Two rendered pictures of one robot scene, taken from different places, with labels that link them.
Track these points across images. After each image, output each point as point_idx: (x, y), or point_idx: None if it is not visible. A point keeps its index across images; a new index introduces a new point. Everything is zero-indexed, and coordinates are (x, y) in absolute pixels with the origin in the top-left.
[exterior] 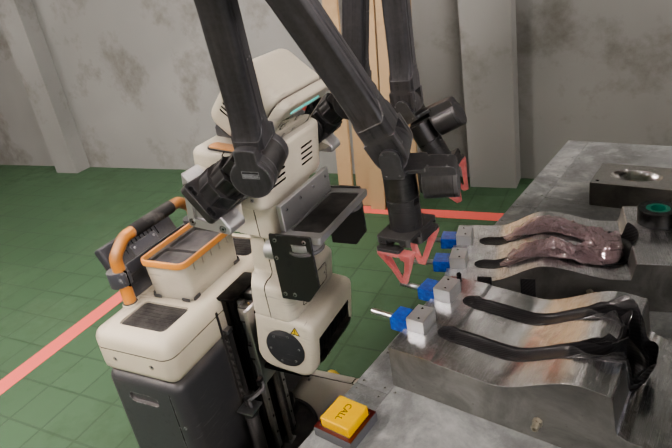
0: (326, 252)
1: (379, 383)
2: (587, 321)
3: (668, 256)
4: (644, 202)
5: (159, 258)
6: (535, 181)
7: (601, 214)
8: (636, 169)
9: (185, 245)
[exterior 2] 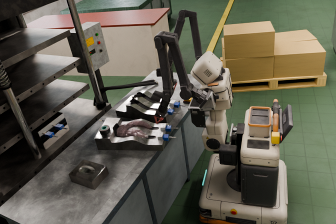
0: (206, 123)
1: (184, 108)
2: (139, 100)
3: (112, 120)
4: (105, 130)
5: (266, 112)
6: (121, 195)
7: (108, 167)
8: (83, 174)
9: (262, 118)
